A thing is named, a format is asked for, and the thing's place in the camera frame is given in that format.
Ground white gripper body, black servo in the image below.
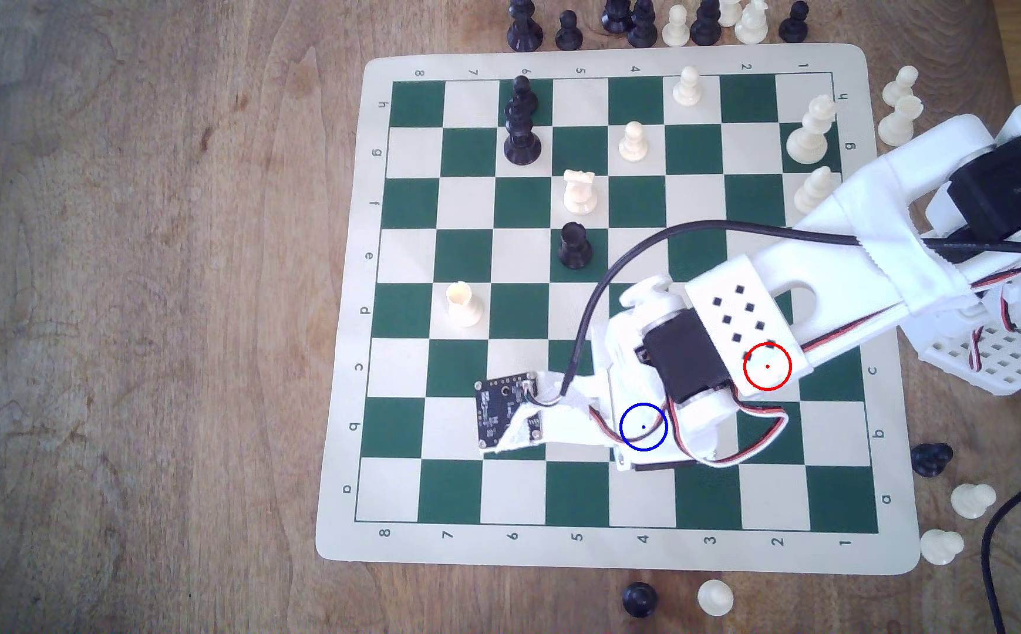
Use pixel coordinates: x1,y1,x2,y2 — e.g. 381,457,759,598
589,275,744,474

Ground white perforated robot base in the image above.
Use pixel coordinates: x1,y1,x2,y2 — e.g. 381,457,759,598
902,295,1021,394

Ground green and cream chess mat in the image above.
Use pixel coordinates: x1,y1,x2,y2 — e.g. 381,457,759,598
315,42,921,575

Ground tall black chess piece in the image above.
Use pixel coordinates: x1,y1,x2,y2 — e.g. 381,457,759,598
625,0,659,49
503,101,543,167
507,0,545,52

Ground white chess bishop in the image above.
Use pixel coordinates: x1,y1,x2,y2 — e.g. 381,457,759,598
794,166,835,218

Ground tall white chess piece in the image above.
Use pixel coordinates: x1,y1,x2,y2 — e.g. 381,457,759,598
786,95,837,167

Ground white chess knight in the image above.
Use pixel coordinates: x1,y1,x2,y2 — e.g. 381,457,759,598
734,0,770,45

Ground white rook on board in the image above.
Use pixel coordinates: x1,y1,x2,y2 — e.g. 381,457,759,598
562,169,599,217

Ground white pawn left side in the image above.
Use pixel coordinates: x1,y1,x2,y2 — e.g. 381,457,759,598
444,281,484,329

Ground white cloth wrap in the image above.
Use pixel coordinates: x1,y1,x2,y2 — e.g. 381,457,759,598
814,163,987,318

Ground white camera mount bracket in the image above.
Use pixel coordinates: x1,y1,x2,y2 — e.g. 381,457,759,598
484,370,617,459

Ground black camera circuit board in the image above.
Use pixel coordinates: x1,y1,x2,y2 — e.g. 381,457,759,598
475,372,538,450

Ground red white black servo wires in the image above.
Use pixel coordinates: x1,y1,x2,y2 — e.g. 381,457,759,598
594,299,916,470
963,299,1020,373

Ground black camera cable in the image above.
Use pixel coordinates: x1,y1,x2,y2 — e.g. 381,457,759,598
523,220,1021,408

